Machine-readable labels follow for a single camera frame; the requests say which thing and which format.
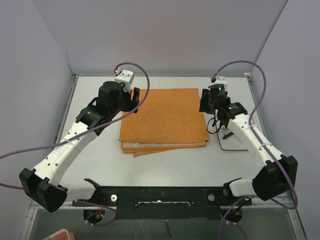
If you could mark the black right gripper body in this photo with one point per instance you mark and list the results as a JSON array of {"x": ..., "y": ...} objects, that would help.
[{"x": 213, "y": 107}]

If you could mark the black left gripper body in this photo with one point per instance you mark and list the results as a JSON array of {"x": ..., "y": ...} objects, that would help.
[{"x": 126, "y": 104}]

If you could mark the orange cloth napkin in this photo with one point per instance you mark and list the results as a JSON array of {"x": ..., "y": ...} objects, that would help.
[{"x": 168, "y": 119}]

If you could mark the silver table knife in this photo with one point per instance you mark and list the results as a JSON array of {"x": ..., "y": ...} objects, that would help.
[{"x": 227, "y": 135}]

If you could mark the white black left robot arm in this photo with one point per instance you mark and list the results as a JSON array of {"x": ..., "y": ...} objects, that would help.
[{"x": 42, "y": 183}]

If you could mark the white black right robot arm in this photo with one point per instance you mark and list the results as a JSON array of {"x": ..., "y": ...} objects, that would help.
[{"x": 276, "y": 171}]

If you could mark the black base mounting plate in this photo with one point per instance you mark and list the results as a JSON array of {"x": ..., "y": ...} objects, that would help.
[{"x": 165, "y": 203}]

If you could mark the pink plastic bin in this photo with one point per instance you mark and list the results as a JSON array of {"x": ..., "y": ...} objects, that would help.
[{"x": 62, "y": 234}]

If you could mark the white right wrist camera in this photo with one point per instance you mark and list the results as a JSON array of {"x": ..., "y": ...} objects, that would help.
[{"x": 219, "y": 80}]

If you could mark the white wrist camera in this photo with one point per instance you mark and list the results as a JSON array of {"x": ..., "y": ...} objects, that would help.
[
  {"x": 219, "y": 80},
  {"x": 125, "y": 79}
]

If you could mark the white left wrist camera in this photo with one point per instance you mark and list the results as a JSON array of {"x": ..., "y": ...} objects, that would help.
[{"x": 125, "y": 79}]

